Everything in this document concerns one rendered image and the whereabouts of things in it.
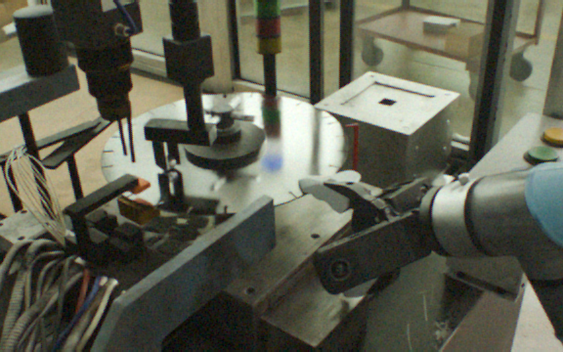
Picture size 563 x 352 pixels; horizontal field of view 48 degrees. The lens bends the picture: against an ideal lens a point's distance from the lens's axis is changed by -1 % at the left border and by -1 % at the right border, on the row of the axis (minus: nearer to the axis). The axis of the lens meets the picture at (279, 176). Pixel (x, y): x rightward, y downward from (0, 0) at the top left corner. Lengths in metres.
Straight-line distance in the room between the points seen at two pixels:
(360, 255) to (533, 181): 0.18
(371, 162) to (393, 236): 0.42
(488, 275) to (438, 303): 0.08
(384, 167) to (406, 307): 0.25
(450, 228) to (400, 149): 0.43
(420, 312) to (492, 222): 0.35
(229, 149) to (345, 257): 0.27
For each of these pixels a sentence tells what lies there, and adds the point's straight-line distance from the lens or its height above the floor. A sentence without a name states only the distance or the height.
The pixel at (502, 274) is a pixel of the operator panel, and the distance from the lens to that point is 0.92.
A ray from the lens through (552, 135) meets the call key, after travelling 1.03.
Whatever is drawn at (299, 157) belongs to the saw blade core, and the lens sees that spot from 0.83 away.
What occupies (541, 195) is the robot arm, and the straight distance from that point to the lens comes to 0.55.
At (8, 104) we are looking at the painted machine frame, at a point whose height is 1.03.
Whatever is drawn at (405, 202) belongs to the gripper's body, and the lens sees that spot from 0.69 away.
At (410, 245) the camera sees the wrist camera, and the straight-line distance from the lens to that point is 0.65.
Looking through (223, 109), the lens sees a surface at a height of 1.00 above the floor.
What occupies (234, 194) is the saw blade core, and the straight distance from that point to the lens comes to 0.76.
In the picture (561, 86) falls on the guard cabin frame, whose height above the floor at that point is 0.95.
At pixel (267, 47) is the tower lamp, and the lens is 1.10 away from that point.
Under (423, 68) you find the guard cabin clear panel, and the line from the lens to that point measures 1.20.
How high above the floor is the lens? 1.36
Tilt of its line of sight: 32 degrees down
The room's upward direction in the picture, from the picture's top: 2 degrees counter-clockwise
